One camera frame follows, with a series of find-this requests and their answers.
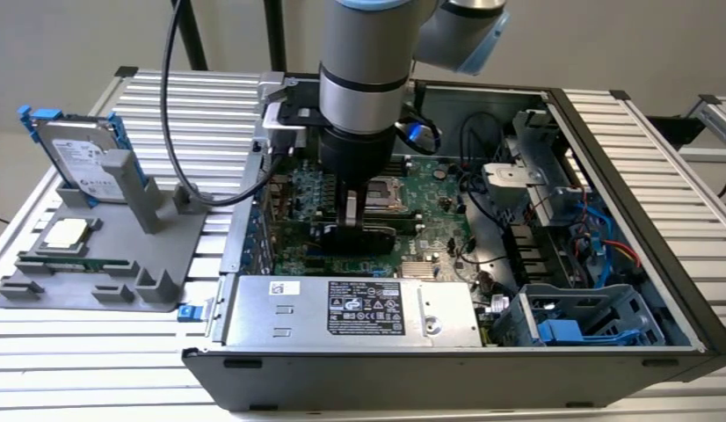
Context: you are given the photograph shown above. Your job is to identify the installed RAM stick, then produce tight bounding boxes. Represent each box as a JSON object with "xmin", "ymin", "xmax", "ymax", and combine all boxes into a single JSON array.
[{"xmin": 361, "ymin": 217, "xmax": 421, "ymax": 234}]

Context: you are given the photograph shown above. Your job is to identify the grey metal drive cage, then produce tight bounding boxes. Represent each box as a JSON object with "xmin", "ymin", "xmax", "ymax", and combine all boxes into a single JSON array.
[{"xmin": 481, "ymin": 109, "xmax": 592, "ymax": 228}]

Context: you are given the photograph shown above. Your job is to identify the grey plastic disk bay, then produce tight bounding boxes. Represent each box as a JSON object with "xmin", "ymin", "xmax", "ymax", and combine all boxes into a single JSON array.
[{"xmin": 493, "ymin": 283, "xmax": 672, "ymax": 348}]

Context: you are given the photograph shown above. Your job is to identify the black blue cable loop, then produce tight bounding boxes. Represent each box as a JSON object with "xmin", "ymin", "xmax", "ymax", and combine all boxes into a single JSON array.
[{"xmin": 395, "ymin": 103, "xmax": 446, "ymax": 154}]

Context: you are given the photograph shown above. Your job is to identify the silver chipset heatsink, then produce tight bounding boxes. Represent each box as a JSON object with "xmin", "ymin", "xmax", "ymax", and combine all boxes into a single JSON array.
[{"xmin": 399, "ymin": 262, "xmax": 440, "ymax": 279}]

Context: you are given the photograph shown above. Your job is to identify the blue plastic drive latch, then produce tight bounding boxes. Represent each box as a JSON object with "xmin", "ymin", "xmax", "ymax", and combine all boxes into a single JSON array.
[{"xmin": 534, "ymin": 318, "xmax": 644, "ymax": 348}]

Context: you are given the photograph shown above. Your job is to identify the blue data wire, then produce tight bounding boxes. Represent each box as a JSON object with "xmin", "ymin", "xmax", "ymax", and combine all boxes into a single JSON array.
[{"xmin": 572, "ymin": 200, "xmax": 618, "ymax": 291}]

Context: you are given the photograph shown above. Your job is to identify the green motherboard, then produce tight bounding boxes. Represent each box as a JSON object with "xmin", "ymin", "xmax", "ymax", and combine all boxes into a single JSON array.
[{"xmin": 266, "ymin": 153, "xmax": 492, "ymax": 278}]

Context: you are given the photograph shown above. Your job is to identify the silver CPU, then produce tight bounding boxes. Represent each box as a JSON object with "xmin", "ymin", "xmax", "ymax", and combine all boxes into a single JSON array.
[{"xmin": 39, "ymin": 219, "xmax": 97, "ymax": 250}]

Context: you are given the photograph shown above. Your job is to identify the black stand pole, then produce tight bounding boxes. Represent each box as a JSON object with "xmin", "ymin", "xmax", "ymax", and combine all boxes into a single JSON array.
[
  {"xmin": 262, "ymin": 0, "xmax": 287, "ymax": 74},
  {"xmin": 170, "ymin": 0, "xmax": 209, "ymax": 71}
]

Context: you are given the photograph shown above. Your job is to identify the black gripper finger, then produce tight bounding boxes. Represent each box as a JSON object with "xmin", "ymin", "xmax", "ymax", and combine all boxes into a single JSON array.
[{"xmin": 335, "ymin": 179, "xmax": 369, "ymax": 229}]

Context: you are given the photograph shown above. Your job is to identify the hard disk blue carrier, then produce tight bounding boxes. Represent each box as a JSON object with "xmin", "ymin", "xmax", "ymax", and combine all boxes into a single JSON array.
[{"xmin": 14, "ymin": 105, "xmax": 146, "ymax": 210}]

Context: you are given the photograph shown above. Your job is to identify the green RAM stick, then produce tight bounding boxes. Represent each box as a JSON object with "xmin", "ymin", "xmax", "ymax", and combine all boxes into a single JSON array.
[{"xmin": 18, "ymin": 258, "xmax": 131, "ymax": 270}]

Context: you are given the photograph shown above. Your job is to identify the silver power supply unit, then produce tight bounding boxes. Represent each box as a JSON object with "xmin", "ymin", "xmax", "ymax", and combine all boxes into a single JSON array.
[{"xmin": 219, "ymin": 274, "xmax": 481, "ymax": 348}]

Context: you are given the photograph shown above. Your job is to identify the CPU socket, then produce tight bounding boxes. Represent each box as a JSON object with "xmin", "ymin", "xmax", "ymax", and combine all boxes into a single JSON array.
[{"xmin": 366, "ymin": 175, "xmax": 405, "ymax": 208}]

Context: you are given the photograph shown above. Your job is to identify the grey parts rack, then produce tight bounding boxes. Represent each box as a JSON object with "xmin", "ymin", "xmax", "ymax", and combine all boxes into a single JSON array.
[{"xmin": 0, "ymin": 149, "xmax": 215, "ymax": 313}]

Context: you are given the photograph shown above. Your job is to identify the aluminium neighbour table frame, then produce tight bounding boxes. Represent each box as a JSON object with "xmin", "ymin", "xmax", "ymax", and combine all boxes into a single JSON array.
[{"xmin": 677, "ymin": 93, "xmax": 726, "ymax": 164}]

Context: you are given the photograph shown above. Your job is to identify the grey open PC case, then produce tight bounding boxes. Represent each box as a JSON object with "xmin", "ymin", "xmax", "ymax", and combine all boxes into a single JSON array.
[{"xmin": 181, "ymin": 72, "xmax": 726, "ymax": 413}]

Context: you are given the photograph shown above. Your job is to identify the red data wire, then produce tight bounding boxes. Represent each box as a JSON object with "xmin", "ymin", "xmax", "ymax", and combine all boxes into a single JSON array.
[{"xmin": 606, "ymin": 239, "xmax": 642, "ymax": 267}]

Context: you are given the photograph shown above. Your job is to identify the green graphics card black cooler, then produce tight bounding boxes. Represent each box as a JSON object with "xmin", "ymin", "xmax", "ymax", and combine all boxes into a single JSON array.
[{"xmin": 265, "ymin": 217, "xmax": 397, "ymax": 261}]

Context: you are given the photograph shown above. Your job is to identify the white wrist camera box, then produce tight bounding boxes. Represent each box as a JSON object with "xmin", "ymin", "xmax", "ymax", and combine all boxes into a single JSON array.
[{"xmin": 261, "ymin": 81, "xmax": 327, "ymax": 133}]

